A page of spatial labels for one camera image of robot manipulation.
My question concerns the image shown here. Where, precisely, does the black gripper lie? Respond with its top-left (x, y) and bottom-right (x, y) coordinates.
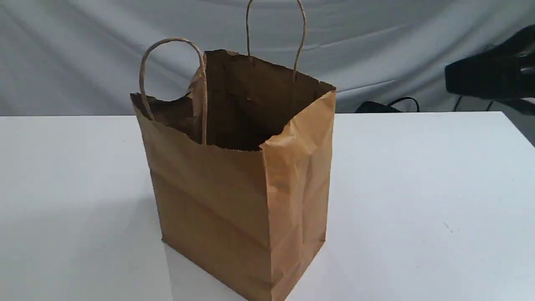
top-left (444, 25), bottom-right (535, 115)

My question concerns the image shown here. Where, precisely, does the brown paper bag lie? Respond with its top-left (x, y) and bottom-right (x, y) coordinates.
top-left (130, 1), bottom-right (336, 301)

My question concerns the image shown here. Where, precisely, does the grey backdrop cloth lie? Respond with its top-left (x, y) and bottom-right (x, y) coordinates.
top-left (0, 0), bottom-right (534, 116)

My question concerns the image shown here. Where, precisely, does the black looped cable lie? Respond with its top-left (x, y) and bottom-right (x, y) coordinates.
top-left (355, 97), bottom-right (420, 113)

